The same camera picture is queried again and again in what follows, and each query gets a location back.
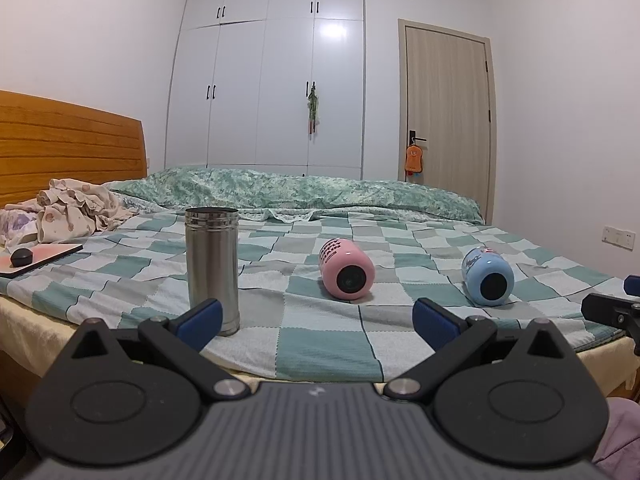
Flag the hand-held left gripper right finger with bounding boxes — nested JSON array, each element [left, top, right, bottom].
[[382, 297, 576, 403]]

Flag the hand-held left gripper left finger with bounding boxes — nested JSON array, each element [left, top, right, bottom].
[[65, 298, 252, 402]]

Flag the green hanging ornament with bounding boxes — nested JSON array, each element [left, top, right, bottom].
[[306, 85, 321, 136]]

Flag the orange hanging pouch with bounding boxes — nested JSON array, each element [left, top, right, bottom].
[[404, 142, 426, 179]]

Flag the light wooden door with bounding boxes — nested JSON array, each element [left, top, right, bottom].
[[398, 19, 497, 223]]

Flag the pink bottle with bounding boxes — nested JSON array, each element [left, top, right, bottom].
[[318, 238, 376, 302]]

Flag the wooden headboard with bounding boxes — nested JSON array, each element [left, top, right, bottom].
[[0, 90, 147, 211]]

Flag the green floral quilt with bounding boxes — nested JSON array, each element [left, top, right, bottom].
[[110, 166, 486, 226]]

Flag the stainless steel cup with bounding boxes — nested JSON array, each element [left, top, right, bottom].
[[184, 206, 241, 337]]

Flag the white wardrobe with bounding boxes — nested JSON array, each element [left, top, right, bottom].
[[165, 0, 365, 181]]

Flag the purple floral cloth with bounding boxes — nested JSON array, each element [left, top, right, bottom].
[[0, 208, 41, 252]]

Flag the green checked bed sheet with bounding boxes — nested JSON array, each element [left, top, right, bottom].
[[0, 207, 628, 383]]

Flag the white wall socket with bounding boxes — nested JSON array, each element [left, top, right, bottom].
[[601, 225, 636, 250]]

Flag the pink flat tablet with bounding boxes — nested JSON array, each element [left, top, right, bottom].
[[0, 243, 84, 279]]

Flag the cream patterned crumpled clothes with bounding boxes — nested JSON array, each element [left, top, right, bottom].
[[5, 177, 138, 248]]

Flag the person's leg in purple trousers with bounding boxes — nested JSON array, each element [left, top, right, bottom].
[[592, 396, 640, 480]]

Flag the blue bottle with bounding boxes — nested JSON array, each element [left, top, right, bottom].
[[461, 246, 515, 307]]

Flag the cream bed skirt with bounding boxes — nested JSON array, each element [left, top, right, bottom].
[[0, 294, 637, 398]]

